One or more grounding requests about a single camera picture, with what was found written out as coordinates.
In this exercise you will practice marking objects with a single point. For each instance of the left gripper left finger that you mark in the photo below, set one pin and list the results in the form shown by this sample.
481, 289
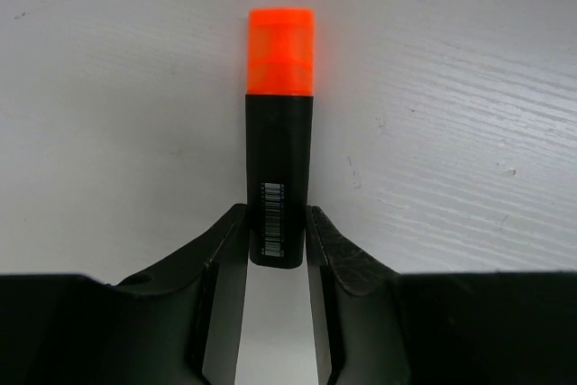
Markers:
181, 318

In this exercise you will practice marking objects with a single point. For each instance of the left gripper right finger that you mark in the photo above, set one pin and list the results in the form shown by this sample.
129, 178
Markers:
355, 324

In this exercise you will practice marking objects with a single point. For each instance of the orange cap highlighter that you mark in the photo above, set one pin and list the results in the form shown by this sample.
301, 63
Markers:
279, 99

